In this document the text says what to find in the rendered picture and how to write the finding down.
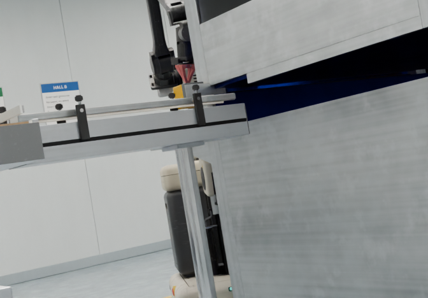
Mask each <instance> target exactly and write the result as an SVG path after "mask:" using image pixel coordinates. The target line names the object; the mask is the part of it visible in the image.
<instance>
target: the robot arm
mask: <svg viewBox="0 0 428 298"><path fill-rule="evenodd" d="M159 3H160V4H161V5H162V6H163V7H164V9H165V10H166V13H167V16H168V19H169V24H170V27H171V26H174V25H180V26H179V27H176V46H177V56H178V57H175V52H174V49H173V47H170V48H168V46H167V44H166V40H165V35H164V28H163V23H162V16H161V9H160V4H159ZM146 5H147V10H148V17H149V21H150V28H151V32H152V40H153V48H152V52H149V56H150V66H151V69H152V73H153V74H149V75H148V78H149V82H150V87H151V89H152V90H159V89H166V88H171V87H176V86H178V84H175V83H174V80H173V73H174V70H177V71H178V72H179V74H180V76H181V78H182V80H183V82H184V83H190V81H191V79H192V76H193V74H194V71H195V65H194V58H193V54H192V47H191V42H190V35H189V28H188V23H187V20H186V19H187V16H186V12H185V5H184V1H182V0H146ZM183 20H185V21H183ZM180 21H183V22H180ZM175 22H177V23H175ZM177 64H179V65H177ZM185 68H187V69H188V73H187V77H186V73H185Z"/></svg>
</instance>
